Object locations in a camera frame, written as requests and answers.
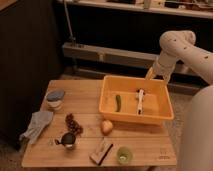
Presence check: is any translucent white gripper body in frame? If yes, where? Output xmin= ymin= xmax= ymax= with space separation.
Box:
xmin=145 ymin=54 xmax=174 ymax=84

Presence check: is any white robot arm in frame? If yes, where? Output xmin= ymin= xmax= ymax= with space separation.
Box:
xmin=146 ymin=30 xmax=213 ymax=171

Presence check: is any wooden block brush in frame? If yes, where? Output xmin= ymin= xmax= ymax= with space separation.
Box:
xmin=89 ymin=138 xmax=113 ymax=166

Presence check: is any yellow plastic bin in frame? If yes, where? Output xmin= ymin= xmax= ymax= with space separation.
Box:
xmin=99 ymin=75 xmax=174 ymax=125

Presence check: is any green cucumber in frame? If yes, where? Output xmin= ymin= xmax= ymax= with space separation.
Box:
xmin=116 ymin=95 xmax=121 ymax=112

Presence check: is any grey baseboard heater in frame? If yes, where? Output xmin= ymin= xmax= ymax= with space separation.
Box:
xmin=62 ymin=42 xmax=202 ymax=95

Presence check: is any cluttered wooden shelf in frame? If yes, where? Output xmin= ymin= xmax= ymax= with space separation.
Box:
xmin=56 ymin=0 xmax=213 ymax=19

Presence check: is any grey metal pole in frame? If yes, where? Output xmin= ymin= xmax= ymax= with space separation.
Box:
xmin=63 ymin=0 xmax=76 ymax=44

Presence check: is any green plastic cup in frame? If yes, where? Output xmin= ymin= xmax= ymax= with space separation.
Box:
xmin=116 ymin=146 xmax=133 ymax=165

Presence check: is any dark grape bunch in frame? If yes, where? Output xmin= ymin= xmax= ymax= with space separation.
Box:
xmin=65 ymin=113 xmax=83 ymax=135

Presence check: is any wooden table board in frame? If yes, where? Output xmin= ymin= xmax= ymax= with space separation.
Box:
xmin=22 ymin=80 xmax=176 ymax=168

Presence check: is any blue lidded white bowl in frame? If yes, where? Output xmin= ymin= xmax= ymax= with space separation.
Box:
xmin=45 ymin=89 xmax=65 ymax=110

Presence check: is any small black kettle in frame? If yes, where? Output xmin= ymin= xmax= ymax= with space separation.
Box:
xmin=54 ymin=132 xmax=76 ymax=149

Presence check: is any grey cloth glove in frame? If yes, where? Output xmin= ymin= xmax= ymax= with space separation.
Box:
xmin=19 ymin=111 xmax=53 ymax=144

